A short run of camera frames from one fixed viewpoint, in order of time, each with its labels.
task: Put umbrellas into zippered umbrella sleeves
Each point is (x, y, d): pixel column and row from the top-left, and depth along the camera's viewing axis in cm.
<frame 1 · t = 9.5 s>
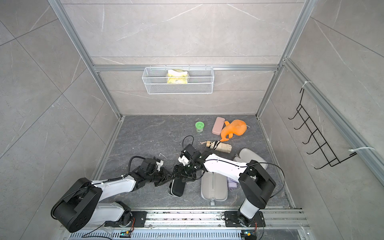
left hand: (175, 174, 85), fingers closed
right hand: (176, 179, 78), fingers open
black zippered umbrella sleeve: (176, 187, 79), point 7 cm above the table
green lidded jar: (199, 126, 109), point 5 cm above the table
orange watering can: (238, 127, 106), point 7 cm above the table

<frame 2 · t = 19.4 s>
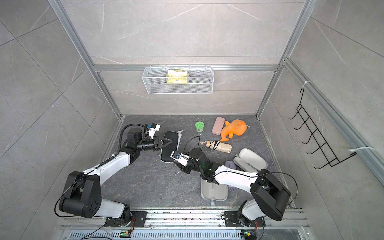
left hand: (172, 141, 79), fingers open
right hand: (178, 157, 81), fingers open
black zippered umbrella sleeve: (166, 152, 78), point 21 cm above the table
the other named things where they were.

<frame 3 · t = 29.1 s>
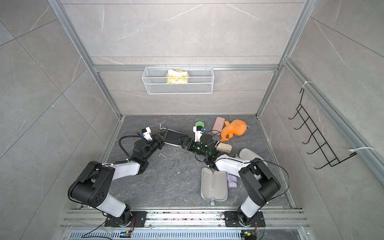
left hand: (169, 129, 82), fingers open
right hand: (180, 140, 82), fingers open
black zippered umbrella sleeve: (173, 137, 82), point 22 cm above the table
the other named things where they were.

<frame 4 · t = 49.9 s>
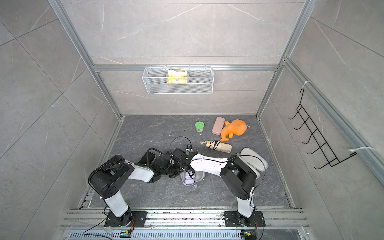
left hand: (188, 166, 90), fingers closed
right hand: (187, 165, 90), fingers open
lilac folded umbrella: (189, 177, 85), point 4 cm above the table
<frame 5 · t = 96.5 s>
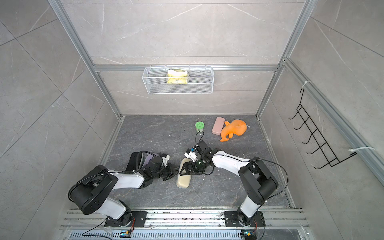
left hand: (182, 168, 87), fingers open
right hand: (186, 174, 82), fingers open
